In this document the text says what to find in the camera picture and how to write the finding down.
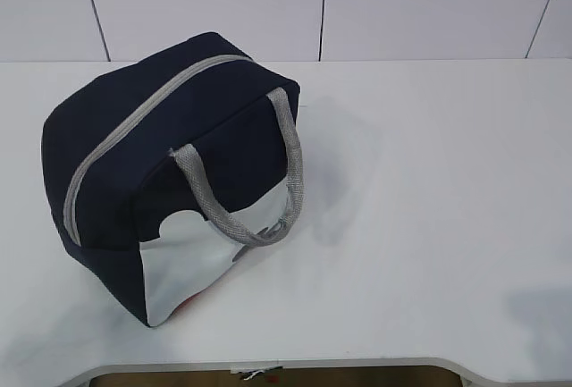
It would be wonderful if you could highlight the navy blue lunch bag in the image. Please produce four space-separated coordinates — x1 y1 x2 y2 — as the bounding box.
41 32 304 327

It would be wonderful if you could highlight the white tape with wires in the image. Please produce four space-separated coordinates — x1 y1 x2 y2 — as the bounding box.
230 365 284 382

